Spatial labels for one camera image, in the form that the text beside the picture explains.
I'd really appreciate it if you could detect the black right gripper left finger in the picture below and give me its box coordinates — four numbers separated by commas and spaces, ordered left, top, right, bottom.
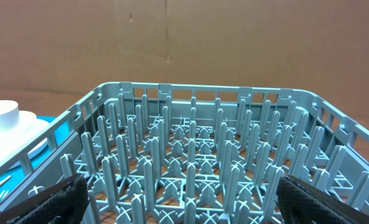
0, 174, 88, 223

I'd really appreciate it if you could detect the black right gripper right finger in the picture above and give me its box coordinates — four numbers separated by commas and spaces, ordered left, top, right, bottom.
276, 175, 369, 224

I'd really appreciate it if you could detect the teal plastic tray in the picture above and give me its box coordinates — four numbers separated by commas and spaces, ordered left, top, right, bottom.
0, 115, 70, 202

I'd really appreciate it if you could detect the pink plate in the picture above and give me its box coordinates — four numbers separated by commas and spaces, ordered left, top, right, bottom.
0, 118, 49, 162

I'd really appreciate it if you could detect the grey dishwasher rack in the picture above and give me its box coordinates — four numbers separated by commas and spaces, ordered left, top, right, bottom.
0, 82, 369, 223

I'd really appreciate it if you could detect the pale green cup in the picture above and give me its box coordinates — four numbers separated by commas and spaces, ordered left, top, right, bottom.
0, 100, 19, 131

